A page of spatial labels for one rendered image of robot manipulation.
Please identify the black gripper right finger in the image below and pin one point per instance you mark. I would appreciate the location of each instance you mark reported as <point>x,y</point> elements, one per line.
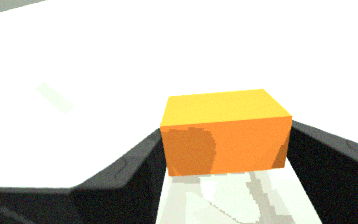
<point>326,165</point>

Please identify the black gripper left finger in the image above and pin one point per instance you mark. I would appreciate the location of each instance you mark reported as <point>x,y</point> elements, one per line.
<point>128,191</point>

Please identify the orange block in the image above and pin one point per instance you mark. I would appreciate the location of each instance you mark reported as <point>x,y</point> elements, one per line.
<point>224,132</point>

